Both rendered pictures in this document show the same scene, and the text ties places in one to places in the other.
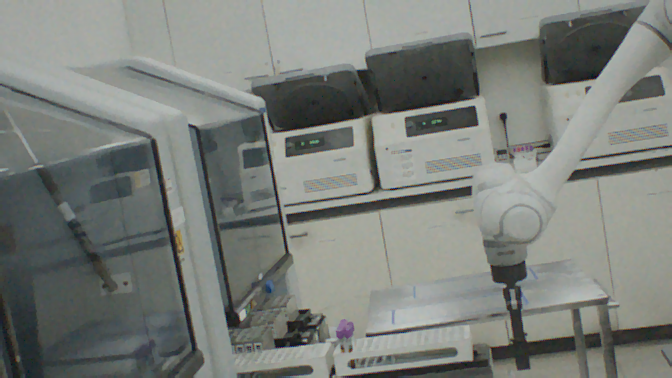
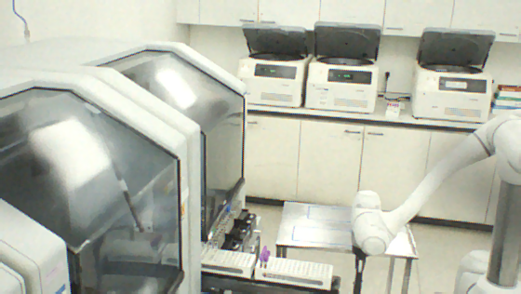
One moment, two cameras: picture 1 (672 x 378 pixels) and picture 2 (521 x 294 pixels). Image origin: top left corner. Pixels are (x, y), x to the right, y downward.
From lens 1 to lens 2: 55 cm
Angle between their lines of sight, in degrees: 13
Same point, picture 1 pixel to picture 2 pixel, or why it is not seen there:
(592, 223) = (420, 155)
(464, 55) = (373, 36)
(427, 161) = (335, 98)
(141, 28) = not seen: outside the picture
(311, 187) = (264, 97)
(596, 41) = (455, 46)
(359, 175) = (294, 97)
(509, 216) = (368, 242)
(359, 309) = (276, 170)
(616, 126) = (451, 104)
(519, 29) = (410, 29)
